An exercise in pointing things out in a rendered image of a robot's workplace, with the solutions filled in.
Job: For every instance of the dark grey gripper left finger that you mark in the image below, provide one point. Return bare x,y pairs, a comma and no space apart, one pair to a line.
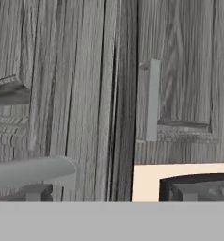
35,192

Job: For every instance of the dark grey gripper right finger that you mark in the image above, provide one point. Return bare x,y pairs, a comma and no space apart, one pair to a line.
187,193

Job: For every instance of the grey wood cabinet door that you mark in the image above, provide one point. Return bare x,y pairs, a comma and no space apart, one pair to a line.
186,62
85,94

